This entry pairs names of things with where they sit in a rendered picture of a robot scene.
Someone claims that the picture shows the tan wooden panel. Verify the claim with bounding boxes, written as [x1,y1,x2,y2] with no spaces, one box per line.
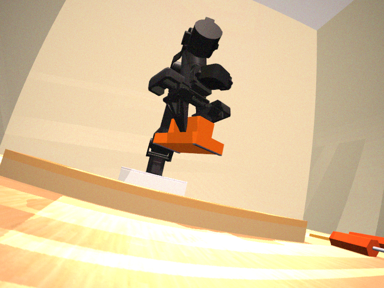
[0,149,308,243]

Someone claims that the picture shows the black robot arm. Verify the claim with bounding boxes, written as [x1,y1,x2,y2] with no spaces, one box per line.
[146,17,233,176]

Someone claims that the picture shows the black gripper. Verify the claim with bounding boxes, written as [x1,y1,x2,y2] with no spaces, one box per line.
[148,63,230,132]

